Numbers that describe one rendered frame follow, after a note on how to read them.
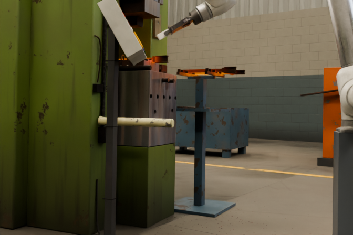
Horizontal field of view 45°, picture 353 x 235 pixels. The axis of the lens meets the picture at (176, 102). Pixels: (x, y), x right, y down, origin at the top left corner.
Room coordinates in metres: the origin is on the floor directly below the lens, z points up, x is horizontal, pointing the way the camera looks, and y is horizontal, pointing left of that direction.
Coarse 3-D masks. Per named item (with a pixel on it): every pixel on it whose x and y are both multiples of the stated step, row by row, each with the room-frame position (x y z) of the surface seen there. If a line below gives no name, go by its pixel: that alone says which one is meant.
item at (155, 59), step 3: (153, 57) 2.61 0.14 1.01; (156, 57) 2.62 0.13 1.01; (159, 57) 2.61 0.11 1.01; (162, 57) 2.60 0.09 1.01; (165, 57) 2.59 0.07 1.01; (153, 60) 2.61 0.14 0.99; (156, 60) 2.62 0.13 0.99; (159, 60) 2.61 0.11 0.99; (162, 60) 2.60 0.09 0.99; (165, 60) 2.59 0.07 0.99
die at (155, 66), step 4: (124, 60) 2.63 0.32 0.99; (128, 60) 2.62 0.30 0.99; (144, 60) 2.53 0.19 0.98; (148, 60) 2.57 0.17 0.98; (124, 64) 2.58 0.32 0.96; (128, 64) 2.57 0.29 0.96; (132, 64) 2.55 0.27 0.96; (136, 64) 2.54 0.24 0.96; (140, 64) 2.53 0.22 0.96; (144, 64) 2.53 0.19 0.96; (148, 64) 2.57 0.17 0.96; (152, 64) 2.62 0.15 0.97; (156, 64) 2.67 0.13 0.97; (152, 68) 2.62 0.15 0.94; (156, 68) 2.67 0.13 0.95
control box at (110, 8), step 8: (104, 0) 1.90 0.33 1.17; (112, 0) 1.90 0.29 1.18; (104, 8) 1.90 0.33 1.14; (112, 8) 1.90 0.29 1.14; (120, 8) 1.94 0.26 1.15; (104, 16) 1.90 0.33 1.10; (112, 16) 1.90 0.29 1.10; (120, 16) 1.90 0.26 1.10; (112, 24) 1.90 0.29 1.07; (120, 24) 1.90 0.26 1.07; (128, 24) 1.90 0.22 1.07; (120, 32) 1.90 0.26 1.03; (128, 32) 1.90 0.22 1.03; (120, 40) 1.90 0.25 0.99; (128, 40) 1.90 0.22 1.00; (136, 40) 1.90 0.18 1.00; (128, 48) 1.90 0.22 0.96; (136, 48) 1.90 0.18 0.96; (128, 56) 1.90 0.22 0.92; (136, 56) 2.00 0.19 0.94; (144, 56) 2.14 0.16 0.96
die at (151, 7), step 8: (120, 0) 2.59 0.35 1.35; (128, 0) 2.57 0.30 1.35; (136, 0) 2.55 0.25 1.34; (144, 0) 2.52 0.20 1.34; (152, 0) 2.61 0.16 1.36; (128, 8) 2.57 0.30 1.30; (136, 8) 2.55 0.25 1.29; (144, 8) 2.52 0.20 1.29; (152, 8) 2.61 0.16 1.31; (128, 16) 2.67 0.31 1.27; (144, 16) 2.66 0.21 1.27; (152, 16) 2.66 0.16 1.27
